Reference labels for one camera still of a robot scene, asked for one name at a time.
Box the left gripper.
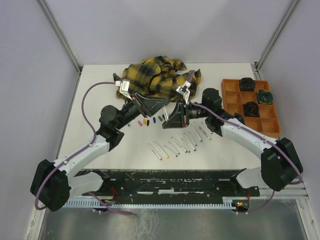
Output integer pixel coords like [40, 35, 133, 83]
[115, 90, 168, 130]

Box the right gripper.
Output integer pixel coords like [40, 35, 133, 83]
[162, 99, 210, 129]

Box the peach cap marker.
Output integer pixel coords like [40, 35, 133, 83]
[162, 107, 168, 121]

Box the dark green marker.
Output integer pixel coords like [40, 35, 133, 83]
[171, 137, 189, 153]

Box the pink cap pen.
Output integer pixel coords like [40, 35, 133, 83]
[147, 143, 163, 161]

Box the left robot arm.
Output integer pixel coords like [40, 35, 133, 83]
[30, 92, 168, 212]

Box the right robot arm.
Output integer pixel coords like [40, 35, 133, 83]
[162, 88, 303, 196]

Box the yellow plaid cloth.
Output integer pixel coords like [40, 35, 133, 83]
[113, 56, 194, 103]

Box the dark green rolled sock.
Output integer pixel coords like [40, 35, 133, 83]
[234, 112, 245, 124]

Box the black orange rolled sock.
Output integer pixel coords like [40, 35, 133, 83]
[243, 101, 260, 118]

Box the orange compartment tray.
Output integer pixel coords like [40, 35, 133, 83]
[221, 79, 281, 138]

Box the teal yellow rolled sock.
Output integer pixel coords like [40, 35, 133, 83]
[256, 89, 274, 105]

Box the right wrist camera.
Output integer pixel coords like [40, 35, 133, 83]
[175, 80, 191, 104]

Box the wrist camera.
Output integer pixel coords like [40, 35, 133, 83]
[175, 80, 191, 104]
[115, 79, 132, 100]

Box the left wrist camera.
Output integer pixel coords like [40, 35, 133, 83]
[115, 79, 132, 100]

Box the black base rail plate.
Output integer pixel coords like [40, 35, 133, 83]
[94, 170, 260, 205]

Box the light blue cable duct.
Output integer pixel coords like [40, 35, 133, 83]
[64, 197, 248, 208]

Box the left aluminium frame post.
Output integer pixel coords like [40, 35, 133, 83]
[36, 0, 83, 73]

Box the aluminium frame post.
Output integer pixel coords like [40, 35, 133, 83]
[251, 0, 301, 80]
[36, 0, 83, 73]

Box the right aluminium frame post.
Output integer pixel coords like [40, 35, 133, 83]
[251, 0, 301, 80]

